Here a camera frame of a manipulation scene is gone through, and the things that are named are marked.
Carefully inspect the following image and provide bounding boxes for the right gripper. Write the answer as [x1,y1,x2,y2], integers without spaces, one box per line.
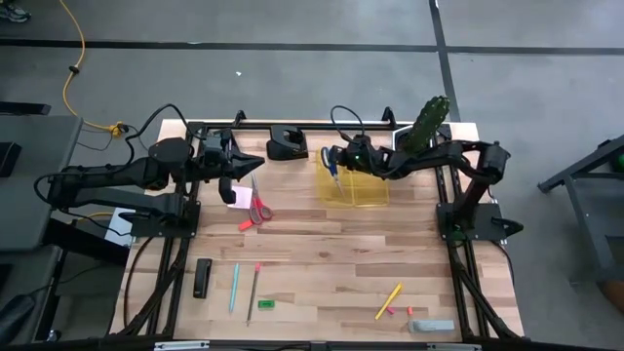
[332,137,391,177]

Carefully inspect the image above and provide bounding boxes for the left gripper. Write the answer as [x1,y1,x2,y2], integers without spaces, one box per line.
[197,127,267,206]

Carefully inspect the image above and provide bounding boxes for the pink sticky note pad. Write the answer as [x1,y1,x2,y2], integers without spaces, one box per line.
[227,184,254,210]

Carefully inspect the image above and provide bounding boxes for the red-handled scissors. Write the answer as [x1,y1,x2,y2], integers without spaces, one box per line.
[248,173,274,226]

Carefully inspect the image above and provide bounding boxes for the yellow transparent pencil case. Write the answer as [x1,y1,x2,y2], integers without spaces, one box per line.
[314,148,391,209]

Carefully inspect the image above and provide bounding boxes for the teal pen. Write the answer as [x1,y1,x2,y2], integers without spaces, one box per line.
[228,262,241,314]

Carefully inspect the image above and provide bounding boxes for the pencil with red eraser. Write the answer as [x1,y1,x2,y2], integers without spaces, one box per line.
[246,262,262,327]

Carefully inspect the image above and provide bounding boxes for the green cactus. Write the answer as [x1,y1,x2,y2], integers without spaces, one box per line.
[402,95,452,157]

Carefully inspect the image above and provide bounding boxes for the black stapler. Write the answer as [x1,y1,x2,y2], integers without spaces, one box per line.
[192,257,214,299]

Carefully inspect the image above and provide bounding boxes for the white board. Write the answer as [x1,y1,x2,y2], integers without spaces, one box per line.
[104,207,137,248]

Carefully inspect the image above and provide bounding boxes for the grey side table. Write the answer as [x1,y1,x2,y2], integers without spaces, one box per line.
[0,114,84,253]

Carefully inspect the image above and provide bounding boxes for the black flat bar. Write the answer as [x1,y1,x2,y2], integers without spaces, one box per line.
[0,100,53,117]

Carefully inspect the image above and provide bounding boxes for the black box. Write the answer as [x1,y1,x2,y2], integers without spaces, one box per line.
[0,141,23,177]

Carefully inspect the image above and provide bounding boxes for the dark metal cart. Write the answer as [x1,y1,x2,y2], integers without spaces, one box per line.
[537,134,624,287]

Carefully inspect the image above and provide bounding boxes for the person's shoe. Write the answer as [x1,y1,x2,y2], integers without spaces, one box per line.
[0,0,31,24]

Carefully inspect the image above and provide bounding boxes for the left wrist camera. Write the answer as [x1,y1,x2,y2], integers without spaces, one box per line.
[203,134,224,165]

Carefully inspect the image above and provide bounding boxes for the black aluminium table frame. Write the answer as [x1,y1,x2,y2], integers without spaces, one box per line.
[109,109,526,351]

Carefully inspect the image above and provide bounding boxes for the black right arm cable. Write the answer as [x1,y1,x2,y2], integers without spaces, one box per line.
[330,104,367,143]

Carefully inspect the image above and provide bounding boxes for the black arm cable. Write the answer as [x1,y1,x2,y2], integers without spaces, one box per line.
[330,104,367,143]
[124,101,206,162]

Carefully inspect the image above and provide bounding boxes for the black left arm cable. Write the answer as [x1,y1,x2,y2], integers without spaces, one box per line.
[124,101,206,162]

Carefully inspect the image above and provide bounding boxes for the yellow extension cable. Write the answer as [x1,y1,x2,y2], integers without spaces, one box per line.
[58,0,129,137]

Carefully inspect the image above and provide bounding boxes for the black cable loop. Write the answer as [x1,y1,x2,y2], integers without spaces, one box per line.
[122,236,155,329]

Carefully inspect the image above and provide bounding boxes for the silver metal bracket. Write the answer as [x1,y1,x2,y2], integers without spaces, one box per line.
[153,340,211,351]
[426,343,482,351]

